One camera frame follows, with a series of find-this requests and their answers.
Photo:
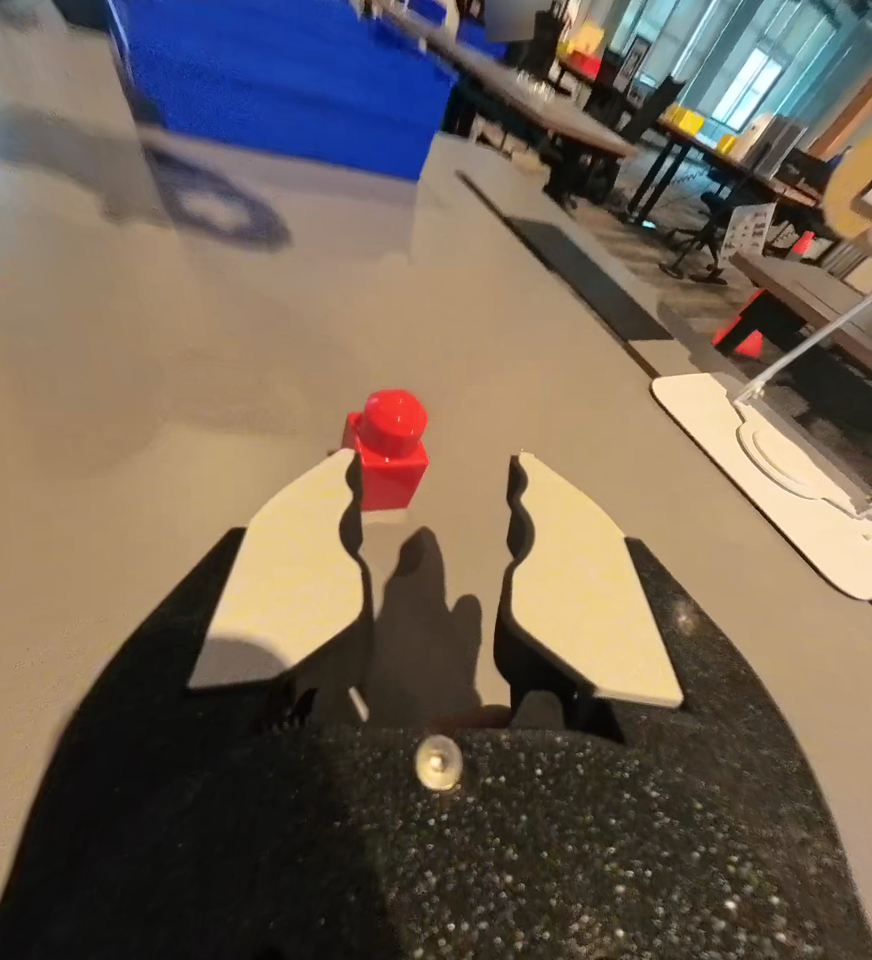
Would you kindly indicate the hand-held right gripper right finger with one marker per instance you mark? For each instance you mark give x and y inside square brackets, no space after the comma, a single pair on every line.
[586,600]

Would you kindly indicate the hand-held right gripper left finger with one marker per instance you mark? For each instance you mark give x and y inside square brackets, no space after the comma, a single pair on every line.
[286,577]

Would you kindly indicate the printed paper sign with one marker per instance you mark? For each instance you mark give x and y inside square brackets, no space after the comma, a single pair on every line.
[749,232]

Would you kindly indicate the black office chair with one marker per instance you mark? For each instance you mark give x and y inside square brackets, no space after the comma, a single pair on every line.
[698,232]

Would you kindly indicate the whiteboard on stand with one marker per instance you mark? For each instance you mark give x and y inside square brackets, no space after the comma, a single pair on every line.
[856,172]

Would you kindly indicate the red storage bin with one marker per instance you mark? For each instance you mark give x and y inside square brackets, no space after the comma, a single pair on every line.
[587,65]

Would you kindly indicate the small orange traffic cone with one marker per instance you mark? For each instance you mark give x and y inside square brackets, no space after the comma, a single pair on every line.
[803,246]

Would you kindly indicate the red single-stud mega block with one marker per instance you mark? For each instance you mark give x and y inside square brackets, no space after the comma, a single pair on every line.
[391,469]

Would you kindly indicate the brown long table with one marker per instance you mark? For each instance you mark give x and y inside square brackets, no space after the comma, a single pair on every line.
[841,307]
[541,112]

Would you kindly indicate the yellow storage bin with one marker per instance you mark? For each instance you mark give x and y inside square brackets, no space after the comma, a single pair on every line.
[685,120]
[587,37]

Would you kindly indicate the blue plastic bin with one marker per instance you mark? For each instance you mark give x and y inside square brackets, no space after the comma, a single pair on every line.
[278,82]

